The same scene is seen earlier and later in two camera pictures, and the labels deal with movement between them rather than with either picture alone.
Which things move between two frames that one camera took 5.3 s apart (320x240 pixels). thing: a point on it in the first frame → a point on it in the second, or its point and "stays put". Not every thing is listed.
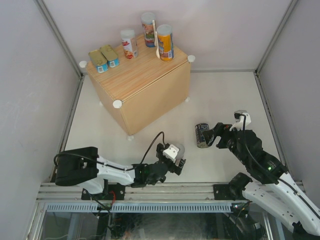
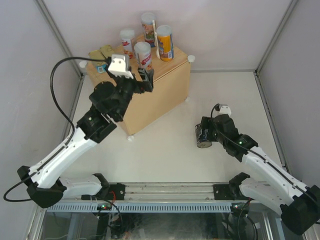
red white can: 129,43 stays put
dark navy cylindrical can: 200,128 stays put
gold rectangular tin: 99,60 stays put
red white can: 181,152 → 142,50
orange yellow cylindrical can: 147,19 stays put
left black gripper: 173,167 → 147,77
